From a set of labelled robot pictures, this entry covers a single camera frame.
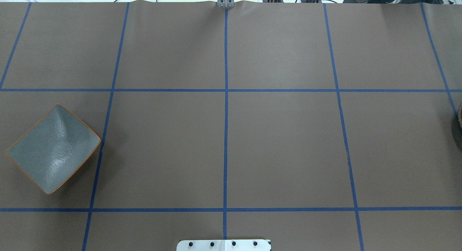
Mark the grey square plate orange rim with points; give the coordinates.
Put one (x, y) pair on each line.
(54, 149)

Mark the wicker fruit basket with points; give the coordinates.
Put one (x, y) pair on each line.
(459, 116)

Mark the blue tape line lengthwise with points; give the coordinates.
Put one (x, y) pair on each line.
(226, 123)

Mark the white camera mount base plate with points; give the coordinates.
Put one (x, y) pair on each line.
(225, 245)

